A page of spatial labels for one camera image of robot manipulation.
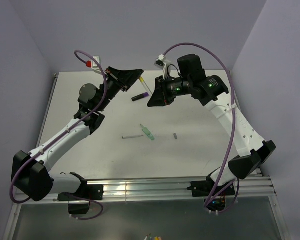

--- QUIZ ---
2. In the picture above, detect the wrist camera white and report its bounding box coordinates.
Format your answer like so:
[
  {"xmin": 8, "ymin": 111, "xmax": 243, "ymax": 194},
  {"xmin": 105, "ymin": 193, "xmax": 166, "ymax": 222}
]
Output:
[
  {"xmin": 91, "ymin": 56, "xmax": 102, "ymax": 75},
  {"xmin": 154, "ymin": 54, "xmax": 172, "ymax": 79}
]

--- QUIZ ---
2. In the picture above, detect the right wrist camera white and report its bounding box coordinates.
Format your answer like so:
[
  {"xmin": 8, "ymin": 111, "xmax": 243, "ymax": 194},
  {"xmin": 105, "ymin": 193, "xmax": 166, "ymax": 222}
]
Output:
[{"xmin": 154, "ymin": 54, "xmax": 172, "ymax": 79}]

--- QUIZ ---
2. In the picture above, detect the black purple marker pen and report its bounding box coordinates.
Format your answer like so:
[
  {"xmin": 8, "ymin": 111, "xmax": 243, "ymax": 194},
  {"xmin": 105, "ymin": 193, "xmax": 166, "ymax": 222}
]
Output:
[{"xmin": 131, "ymin": 93, "xmax": 145, "ymax": 102}]

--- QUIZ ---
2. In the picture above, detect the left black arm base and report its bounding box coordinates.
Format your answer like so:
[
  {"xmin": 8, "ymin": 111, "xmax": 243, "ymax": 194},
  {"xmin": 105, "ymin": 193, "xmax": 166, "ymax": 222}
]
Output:
[{"xmin": 57, "ymin": 184, "xmax": 104, "ymax": 221}]

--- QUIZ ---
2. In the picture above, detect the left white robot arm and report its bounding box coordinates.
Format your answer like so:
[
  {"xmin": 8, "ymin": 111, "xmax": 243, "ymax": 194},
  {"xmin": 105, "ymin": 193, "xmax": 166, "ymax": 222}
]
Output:
[{"xmin": 11, "ymin": 67, "xmax": 144, "ymax": 202}]

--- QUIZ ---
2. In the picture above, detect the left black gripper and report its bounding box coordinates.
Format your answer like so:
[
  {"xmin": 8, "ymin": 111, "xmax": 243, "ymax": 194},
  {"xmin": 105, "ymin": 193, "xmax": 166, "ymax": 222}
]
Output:
[{"xmin": 97, "ymin": 68, "xmax": 146, "ymax": 113}]

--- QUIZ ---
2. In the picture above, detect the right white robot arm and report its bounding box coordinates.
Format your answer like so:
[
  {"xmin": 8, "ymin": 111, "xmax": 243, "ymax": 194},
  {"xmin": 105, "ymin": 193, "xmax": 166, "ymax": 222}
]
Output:
[{"xmin": 147, "ymin": 54, "xmax": 276, "ymax": 195}]

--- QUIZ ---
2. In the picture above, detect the white grey-tip pen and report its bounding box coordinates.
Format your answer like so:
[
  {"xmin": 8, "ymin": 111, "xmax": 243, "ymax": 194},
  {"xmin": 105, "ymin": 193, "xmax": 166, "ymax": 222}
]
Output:
[{"xmin": 121, "ymin": 134, "xmax": 144, "ymax": 140}]

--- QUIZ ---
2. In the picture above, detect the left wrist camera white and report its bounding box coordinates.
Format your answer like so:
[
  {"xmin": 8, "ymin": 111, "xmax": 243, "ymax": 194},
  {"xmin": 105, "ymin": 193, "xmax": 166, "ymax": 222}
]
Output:
[{"xmin": 91, "ymin": 56, "xmax": 102, "ymax": 75}]

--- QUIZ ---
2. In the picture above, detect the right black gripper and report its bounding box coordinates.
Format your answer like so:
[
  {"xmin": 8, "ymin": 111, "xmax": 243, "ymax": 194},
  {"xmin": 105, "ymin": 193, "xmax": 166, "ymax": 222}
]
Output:
[{"xmin": 146, "ymin": 73, "xmax": 193, "ymax": 106}]

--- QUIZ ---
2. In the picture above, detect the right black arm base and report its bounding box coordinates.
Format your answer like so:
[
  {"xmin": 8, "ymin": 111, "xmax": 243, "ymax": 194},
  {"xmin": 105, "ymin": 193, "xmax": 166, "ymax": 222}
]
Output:
[{"xmin": 187, "ymin": 180, "xmax": 236, "ymax": 212}]

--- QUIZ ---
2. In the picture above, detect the aluminium rail frame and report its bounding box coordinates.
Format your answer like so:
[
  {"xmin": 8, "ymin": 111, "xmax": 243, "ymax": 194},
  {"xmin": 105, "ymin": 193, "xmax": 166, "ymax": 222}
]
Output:
[{"xmin": 2, "ymin": 71, "xmax": 291, "ymax": 240}]

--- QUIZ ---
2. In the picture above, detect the green translucent marker pen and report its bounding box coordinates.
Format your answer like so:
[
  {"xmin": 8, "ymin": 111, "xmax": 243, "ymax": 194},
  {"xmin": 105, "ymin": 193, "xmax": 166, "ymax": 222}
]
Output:
[{"xmin": 140, "ymin": 124, "xmax": 155, "ymax": 141}]

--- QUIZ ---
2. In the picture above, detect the white yellow-tip pen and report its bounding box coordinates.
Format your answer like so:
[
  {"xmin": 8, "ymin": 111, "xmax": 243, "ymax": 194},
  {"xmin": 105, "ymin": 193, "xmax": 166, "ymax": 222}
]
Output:
[{"xmin": 139, "ymin": 80, "xmax": 153, "ymax": 95}]

